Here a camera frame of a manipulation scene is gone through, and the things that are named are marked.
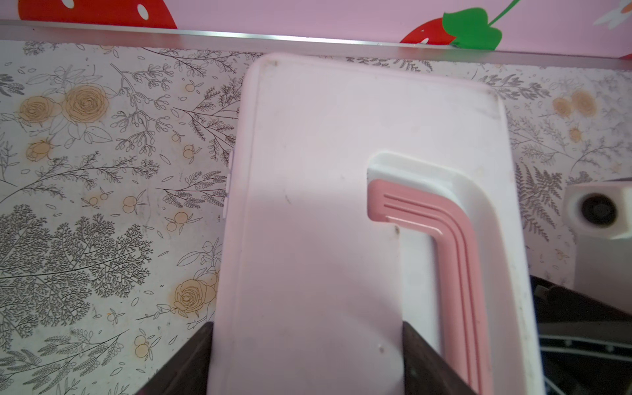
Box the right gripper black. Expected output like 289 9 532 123
530 276 631 394

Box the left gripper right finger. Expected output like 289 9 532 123
402 321 476 395

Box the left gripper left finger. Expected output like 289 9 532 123
136 322 214 395

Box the white pink blue tool box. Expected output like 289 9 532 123
207 54 544 394

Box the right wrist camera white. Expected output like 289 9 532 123
562 178 631 314

